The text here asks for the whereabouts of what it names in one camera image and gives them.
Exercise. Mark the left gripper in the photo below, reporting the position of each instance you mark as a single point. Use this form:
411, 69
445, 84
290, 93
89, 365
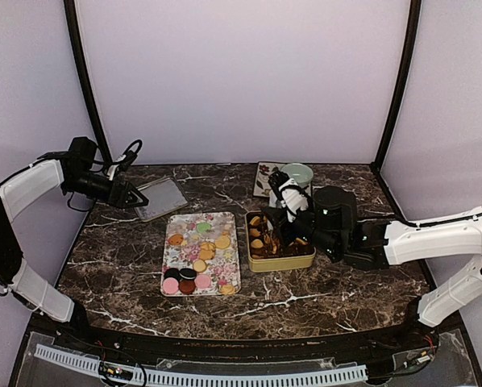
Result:
121, 201

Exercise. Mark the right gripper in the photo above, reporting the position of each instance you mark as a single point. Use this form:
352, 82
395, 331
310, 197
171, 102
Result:
277, 216

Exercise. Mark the silver tin lid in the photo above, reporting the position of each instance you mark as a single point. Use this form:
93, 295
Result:
164, 196

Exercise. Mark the floral cookie tray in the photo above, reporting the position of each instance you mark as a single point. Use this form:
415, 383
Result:
214, 253

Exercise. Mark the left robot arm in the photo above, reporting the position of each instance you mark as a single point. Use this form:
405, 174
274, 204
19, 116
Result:
29, 251

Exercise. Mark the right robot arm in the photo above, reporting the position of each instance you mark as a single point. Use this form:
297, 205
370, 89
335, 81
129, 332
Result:
328, 221

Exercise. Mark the gold cookie tin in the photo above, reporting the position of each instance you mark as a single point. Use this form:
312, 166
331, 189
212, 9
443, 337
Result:
271, 257

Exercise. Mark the dotted round yellow biscuit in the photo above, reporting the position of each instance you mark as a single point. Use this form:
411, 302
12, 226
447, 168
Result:
257, 244

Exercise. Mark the light green ceramic bowl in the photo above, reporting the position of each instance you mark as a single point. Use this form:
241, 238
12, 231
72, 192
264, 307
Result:
301, 173

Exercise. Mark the square floral plate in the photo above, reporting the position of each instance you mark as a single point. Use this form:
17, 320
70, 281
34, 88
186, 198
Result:
264, 169

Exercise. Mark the green sandwich cookie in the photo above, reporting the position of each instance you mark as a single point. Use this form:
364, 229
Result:
203, 227

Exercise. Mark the black sandwich cookie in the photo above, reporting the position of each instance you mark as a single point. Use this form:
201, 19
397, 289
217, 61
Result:
173, 273
188, 274

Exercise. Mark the pink sandwich cookie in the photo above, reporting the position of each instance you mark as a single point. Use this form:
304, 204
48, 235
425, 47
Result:
170, 286
203, 281

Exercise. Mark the swirl butter cookie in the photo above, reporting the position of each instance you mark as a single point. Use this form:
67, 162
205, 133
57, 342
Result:
227, 289

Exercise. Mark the brown chocolate cookie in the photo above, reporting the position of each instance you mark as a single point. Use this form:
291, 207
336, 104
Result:
187, 287

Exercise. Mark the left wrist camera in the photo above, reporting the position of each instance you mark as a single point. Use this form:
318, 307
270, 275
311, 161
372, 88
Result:
120, 165

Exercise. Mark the white slotted cable duct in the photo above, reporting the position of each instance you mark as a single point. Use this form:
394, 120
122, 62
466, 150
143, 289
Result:
193, 373

